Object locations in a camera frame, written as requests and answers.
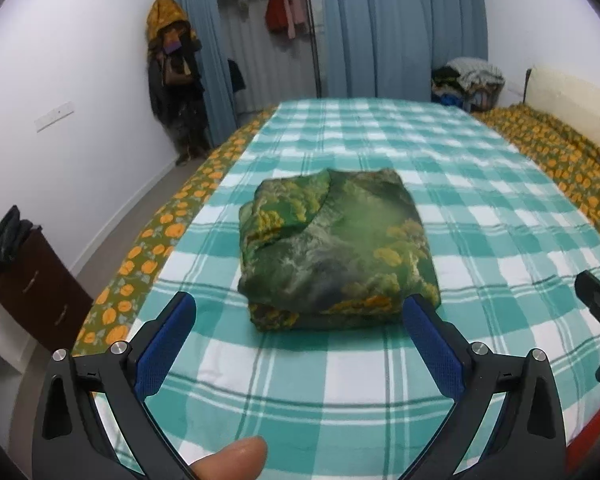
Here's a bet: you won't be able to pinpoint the orange floral bed sheet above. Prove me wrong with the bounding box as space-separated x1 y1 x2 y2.
72 105 600 356

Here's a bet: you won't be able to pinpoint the person's left hand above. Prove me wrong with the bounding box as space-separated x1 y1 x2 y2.
189 436 268 480

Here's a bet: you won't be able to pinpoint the person's orange trousers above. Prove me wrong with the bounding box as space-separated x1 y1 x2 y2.
565 395 600 480

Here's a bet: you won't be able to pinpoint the small dark hanging garment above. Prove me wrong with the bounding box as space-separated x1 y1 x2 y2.
227 58 247 93

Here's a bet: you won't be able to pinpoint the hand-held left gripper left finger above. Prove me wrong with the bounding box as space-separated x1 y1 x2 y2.
32 291 197 480

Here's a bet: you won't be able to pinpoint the pink hanging garment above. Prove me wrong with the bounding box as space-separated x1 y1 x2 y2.
282 0 310 40

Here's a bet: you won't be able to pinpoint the yellow floral cloth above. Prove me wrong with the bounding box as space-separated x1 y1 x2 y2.
146 0 198 53

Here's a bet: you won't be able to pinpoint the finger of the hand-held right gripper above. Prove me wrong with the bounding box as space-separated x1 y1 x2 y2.
575 270 600 333

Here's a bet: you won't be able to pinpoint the pile of clothes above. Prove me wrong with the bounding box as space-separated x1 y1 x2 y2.
430 56 506 113

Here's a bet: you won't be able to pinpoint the dark cloth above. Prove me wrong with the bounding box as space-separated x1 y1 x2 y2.
0 205 43 281

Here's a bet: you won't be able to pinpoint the white wall plate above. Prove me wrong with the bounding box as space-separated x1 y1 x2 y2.
35 101 76 132

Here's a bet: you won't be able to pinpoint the wide blue curtain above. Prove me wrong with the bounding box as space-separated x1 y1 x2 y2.
322 0 491 103

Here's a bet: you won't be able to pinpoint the green printed jacket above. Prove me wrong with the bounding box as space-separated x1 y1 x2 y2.
237 167 442 333

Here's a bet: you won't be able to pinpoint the teal checked blanket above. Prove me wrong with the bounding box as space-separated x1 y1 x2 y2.
92 97 600 466

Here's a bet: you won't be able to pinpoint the dark wooden nightstand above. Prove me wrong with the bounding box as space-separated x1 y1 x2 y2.
0 227 95 353

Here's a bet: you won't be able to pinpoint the brown handbag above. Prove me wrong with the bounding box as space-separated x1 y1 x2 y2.
164 57 193 86

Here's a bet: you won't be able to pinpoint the dark hanging coats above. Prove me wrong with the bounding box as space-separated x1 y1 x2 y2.
147 20 213 166

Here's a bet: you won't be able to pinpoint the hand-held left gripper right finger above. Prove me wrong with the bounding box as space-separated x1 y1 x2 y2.
402 294 566 480

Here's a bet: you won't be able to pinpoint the metal closet pole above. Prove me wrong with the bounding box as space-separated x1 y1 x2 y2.
300 0 326 100

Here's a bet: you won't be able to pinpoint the cream pillow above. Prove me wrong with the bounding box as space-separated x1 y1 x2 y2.
525 65 600 166

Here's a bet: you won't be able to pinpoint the narrow blue curtain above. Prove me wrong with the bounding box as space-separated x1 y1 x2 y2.
160 0 238 146

